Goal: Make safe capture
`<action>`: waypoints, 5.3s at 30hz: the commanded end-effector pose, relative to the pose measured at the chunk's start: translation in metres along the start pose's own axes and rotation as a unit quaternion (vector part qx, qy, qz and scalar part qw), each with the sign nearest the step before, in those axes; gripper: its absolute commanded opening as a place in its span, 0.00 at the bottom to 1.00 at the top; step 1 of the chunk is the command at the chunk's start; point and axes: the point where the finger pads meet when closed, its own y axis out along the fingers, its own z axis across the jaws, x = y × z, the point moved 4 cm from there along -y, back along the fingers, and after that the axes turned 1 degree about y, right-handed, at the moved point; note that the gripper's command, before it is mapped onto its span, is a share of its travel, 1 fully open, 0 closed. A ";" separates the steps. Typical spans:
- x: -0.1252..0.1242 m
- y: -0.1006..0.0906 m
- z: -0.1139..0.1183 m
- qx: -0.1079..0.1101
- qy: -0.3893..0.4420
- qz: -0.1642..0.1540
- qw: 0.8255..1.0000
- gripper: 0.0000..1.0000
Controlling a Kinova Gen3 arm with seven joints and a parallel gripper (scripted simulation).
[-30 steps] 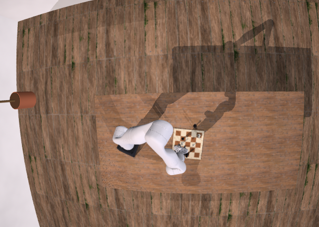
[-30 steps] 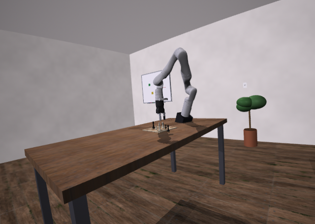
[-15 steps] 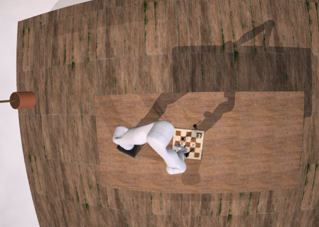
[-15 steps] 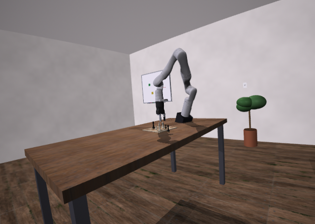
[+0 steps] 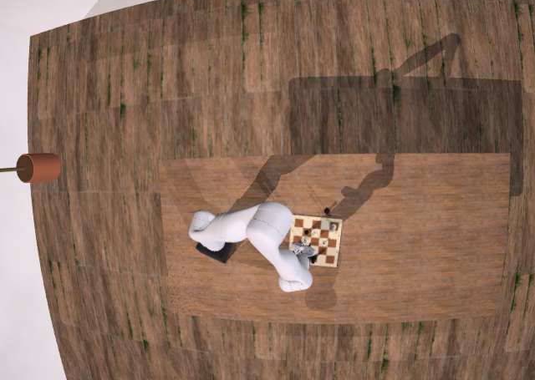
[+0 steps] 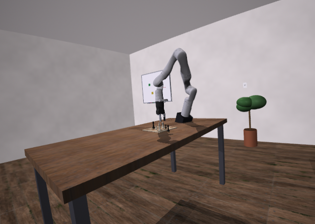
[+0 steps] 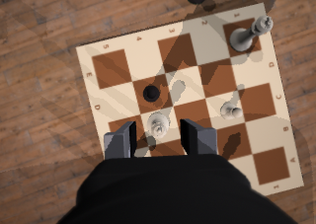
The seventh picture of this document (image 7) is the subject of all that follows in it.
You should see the chessboard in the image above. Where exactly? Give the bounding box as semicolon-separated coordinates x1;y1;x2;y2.
76;3;304;196

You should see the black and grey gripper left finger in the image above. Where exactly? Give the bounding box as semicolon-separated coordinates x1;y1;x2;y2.
104;121;137;160

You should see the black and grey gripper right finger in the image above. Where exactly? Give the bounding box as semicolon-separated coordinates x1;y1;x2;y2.
180;118;217;155

